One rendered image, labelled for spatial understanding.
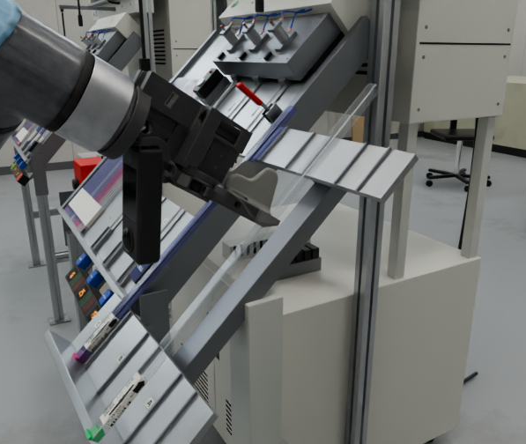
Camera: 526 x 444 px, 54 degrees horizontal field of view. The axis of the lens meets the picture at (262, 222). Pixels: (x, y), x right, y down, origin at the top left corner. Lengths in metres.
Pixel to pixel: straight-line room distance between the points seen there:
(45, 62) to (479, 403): 1.81
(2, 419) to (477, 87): 1.74
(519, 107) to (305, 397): 5.77
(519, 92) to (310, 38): 5.77
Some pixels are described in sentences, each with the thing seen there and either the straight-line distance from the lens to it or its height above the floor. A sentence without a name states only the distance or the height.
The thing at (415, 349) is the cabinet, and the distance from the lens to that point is 1.45.
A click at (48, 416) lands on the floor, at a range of 1.95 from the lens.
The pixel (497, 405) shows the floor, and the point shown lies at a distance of 2.03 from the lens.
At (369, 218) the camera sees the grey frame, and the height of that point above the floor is 0.82.
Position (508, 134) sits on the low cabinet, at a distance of 6.81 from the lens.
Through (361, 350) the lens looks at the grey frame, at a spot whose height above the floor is 0.49.
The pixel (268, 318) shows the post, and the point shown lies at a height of 0.79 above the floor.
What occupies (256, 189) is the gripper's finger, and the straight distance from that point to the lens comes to 0.53.
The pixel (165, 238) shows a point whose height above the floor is 0.81.
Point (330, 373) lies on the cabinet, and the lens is 1.28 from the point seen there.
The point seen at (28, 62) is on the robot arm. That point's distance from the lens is 0.43.
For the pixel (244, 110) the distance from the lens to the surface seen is 1.14.
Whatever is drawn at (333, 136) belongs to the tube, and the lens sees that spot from 0.61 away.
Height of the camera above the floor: 1.15
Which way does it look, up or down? 18 degrees down
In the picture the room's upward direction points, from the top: straight up
